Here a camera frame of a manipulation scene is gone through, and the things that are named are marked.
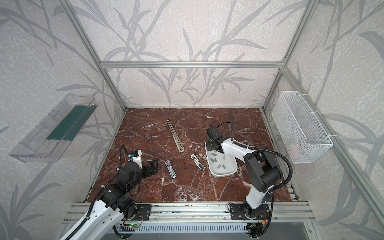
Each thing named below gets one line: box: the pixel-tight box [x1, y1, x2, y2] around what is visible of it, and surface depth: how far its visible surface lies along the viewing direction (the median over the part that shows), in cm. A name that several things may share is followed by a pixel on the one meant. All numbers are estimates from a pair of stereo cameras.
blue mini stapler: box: [165, 160, 177, 179], surface depth 88 cm
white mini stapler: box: [190, 154, 206, 171], surface depth 92 cm
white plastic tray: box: [204, 141, 238, 178], surface depth 91 cm
